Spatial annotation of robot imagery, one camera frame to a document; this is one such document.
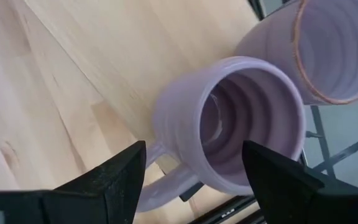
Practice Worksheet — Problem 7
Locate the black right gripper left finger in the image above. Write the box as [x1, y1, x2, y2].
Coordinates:
[0, 140, 147, 224]

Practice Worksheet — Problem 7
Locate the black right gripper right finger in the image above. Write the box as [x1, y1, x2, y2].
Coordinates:
[242, 139, 358, 224]

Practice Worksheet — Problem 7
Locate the lavender bubble-shaped mug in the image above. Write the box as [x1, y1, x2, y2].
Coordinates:
[135, 55, 306, 213]

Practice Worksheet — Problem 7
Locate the pink mug brown rim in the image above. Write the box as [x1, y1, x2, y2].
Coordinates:
[233, 0, 358, 106]

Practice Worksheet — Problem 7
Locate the black table support frame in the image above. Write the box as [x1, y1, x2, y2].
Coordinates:
[303, 105, 358, 178]

